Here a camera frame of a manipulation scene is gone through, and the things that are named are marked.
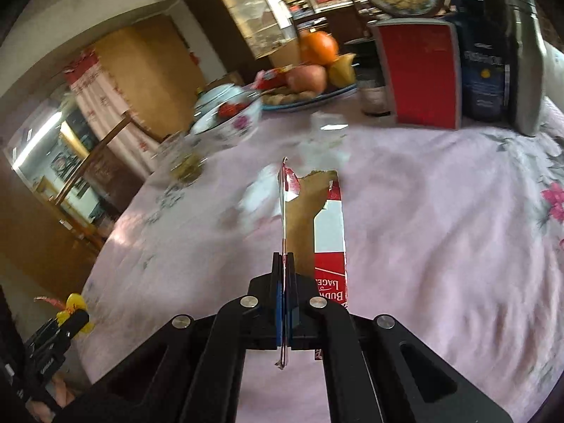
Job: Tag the brown snacks pile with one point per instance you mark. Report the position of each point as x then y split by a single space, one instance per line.
286 97

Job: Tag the glass display cabinet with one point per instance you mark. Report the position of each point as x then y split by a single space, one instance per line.
246 13

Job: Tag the cluttered wooden shelf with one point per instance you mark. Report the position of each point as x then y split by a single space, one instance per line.
308 4

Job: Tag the dark blue bag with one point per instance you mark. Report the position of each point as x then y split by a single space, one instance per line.
482 75

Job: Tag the red snack packet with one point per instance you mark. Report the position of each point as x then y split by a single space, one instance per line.
271 78

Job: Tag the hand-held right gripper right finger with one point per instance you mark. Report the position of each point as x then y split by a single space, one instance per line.
291 317

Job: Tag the pink floral tablecloth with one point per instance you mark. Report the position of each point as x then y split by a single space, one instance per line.
440 251

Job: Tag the glass jar with dark lid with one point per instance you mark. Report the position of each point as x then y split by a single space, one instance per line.
374 97

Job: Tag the torn red white cardboard piece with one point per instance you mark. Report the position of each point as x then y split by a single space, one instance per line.
328 233

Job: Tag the white lidded ceramic pot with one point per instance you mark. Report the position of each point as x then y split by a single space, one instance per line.
216 94

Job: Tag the red box with grey edge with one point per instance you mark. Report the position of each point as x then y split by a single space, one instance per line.
423 79

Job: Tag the orange fruit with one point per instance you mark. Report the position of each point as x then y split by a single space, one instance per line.
319 48

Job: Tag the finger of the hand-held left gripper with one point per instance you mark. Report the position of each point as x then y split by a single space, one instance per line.
70 324

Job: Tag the clear plastic wrapper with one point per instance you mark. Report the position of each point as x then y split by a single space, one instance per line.
328 122

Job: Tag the white floral ceramic bowl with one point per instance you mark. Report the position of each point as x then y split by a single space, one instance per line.
233 128

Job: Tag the red food pieces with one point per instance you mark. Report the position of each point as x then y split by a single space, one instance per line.
230 109

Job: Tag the blue rimmed fruit plate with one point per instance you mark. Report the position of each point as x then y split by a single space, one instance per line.
308 104

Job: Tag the white crumpled tissue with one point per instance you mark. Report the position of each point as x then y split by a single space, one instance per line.
260 189

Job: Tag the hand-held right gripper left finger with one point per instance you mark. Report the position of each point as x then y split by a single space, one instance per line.
278 317

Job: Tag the clear drinking glass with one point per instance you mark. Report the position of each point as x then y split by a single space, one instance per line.
185 163

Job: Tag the wooden chair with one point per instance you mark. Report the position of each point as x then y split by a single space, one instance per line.
110 134

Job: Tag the red apple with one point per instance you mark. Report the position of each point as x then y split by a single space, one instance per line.
308 78

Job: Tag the wooden door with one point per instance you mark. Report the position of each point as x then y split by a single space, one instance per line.
150 66

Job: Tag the silver metal canister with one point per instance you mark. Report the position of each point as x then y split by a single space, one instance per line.
524 75

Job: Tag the white pink patterned curtain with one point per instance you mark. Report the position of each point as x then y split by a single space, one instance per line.
101 101

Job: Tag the yellow fruit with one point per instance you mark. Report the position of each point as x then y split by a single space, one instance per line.
341 72

